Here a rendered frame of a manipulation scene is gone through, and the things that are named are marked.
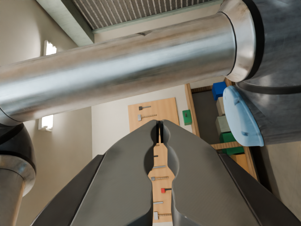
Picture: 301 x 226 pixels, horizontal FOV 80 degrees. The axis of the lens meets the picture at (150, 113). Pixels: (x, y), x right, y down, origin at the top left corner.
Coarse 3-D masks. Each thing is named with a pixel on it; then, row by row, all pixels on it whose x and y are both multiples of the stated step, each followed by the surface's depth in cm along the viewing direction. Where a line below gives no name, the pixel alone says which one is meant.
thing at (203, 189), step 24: (168, 120) 12; (168, 144) 10; (192, 144) 10; (192, 168) 8; (216, 168) 8; (192, 192) 7; (216, 192) 7; (240, 192) 7; (192, 216) 6; (216, 216) 6; (240, 216) 6
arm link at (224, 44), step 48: (240, 0) 29; (288, 0) 26; (96, 48) 30; (144, 48) 29; (192, 48) 29; (240, 48) 29; (288, 48) 28; (0, 96) 30; (48, 96) 30; (96, 96) 32; (0, 144) 35
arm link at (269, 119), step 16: (224, 96) 46; (240, 96) 38; (256, 96) 36; (272, 96) 34; (288, 96) 33; (240, 112) 37; (256, 112) 36; (272, 112) 35; (288, 112) 34; (240, 128) 39; (256, 128) 36; (272, 128) 36; (288, 128) 36; (256, 144) 40
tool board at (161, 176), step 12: (132, 108) 341; (144, 108) 337; (156, 108) 332; (168, 108) 328; (132, 120) 335; (144, 120) 330; (156, 144) 312; (156, 156) 307; (156, 168) 303; (168, 168) 300; (156, 180) 298; (168, 180) 295; (156, 192) 293; (168, 192) 290; (156, 204) 288; (168, 204) 285; (156, 216) 282; (168, 216) 281
